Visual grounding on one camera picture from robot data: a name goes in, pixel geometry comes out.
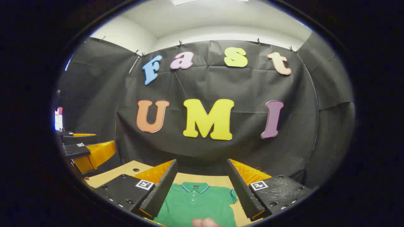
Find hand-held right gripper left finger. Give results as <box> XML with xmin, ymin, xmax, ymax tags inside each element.
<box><xmin>95</xmin><ymin>159</ymin><xmax>178</xmax><ymax>220</ymax></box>

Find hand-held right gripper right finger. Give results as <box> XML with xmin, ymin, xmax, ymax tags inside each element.
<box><xmin>227</xmin><ymin>159</ymin><xmax>313</xmax><ymax>222</ymax></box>

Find green T-shirt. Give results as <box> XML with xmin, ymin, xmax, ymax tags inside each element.
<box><xmin>154</xmin><ymin>182</ymin><xmax>239</xmax><ymax>227</ymax></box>

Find bright white panel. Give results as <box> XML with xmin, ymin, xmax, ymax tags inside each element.
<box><xmin>54</xmin><ymin>107</ymin><xmax>63</xmax><ymax>131</ymax></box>

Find black backdrop cloth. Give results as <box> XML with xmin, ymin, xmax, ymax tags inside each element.
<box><xmin>55</xmin><ymin>32</ymin><xmax>355</xmax><ymax>189</ymax></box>

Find ceiling light panel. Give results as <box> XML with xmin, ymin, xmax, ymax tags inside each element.
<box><xmin>171</xmin><ymin>0</ymin><xmax>249</xmax><ymax>6</ymax></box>

